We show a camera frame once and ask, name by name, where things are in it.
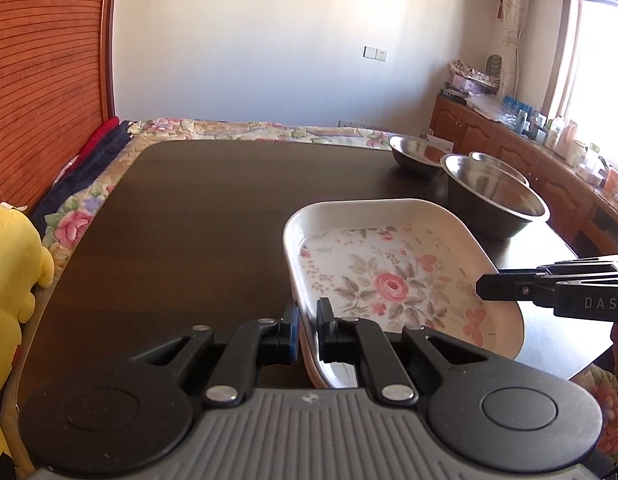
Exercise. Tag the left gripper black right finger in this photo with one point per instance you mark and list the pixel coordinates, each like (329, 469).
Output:
(363, 344)

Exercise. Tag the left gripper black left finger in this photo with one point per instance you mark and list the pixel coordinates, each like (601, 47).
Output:
(253, 345)

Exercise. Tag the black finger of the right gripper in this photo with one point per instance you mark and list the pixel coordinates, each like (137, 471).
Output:
(508, 285)

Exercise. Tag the rose pattern square plate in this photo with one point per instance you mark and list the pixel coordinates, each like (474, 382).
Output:
(396, 263)

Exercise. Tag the wooden sideboard cabinet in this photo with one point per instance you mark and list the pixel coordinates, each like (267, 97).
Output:
(580, 214)

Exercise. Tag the near large steel bowl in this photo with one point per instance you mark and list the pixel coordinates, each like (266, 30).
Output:
(489, 200)

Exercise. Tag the middle steel bowl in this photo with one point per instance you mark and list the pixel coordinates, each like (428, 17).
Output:
(496, 162)

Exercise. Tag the toiletry bottles on cabinet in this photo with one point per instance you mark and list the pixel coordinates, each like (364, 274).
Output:
(569, 150)

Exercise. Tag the far steel bowl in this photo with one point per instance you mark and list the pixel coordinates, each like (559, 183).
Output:
(416, 156)

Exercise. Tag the stack of boxes on cabinet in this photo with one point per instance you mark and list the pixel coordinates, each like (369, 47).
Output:
(465, 81)

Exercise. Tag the floral bed quilt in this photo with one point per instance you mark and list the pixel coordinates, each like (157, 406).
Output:
(66, 227)

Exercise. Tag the red and navy blanket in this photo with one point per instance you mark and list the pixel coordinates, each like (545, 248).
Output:
(82, 174)

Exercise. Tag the yellow plush toy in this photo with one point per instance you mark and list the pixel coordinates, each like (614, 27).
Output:
(24, 263)

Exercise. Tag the patterned window curtain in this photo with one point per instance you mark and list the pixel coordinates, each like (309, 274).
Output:
(514, 20)

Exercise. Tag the white wall socket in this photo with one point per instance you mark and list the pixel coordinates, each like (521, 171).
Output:
(375, 54)

